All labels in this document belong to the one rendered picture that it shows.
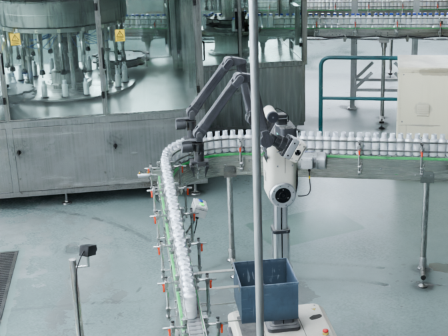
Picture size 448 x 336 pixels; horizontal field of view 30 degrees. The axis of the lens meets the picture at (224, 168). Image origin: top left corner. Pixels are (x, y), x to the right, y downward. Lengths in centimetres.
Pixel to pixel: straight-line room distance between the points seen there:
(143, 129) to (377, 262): 262
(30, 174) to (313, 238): 279
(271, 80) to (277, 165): 519
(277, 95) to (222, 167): 380
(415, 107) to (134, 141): 280
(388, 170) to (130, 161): 284
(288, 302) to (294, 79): 586
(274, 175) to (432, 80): 380
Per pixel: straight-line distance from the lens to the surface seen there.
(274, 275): 480
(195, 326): 401
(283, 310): 456
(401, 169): 635
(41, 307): 649
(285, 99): 1016
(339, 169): 636
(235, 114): 1009
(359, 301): 635
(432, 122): 860
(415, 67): 845
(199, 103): 507
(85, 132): 807
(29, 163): 820
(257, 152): 206
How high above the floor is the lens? 298
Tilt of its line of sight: 19 degrees down
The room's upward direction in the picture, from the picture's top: 2 degrees counter-clockwise
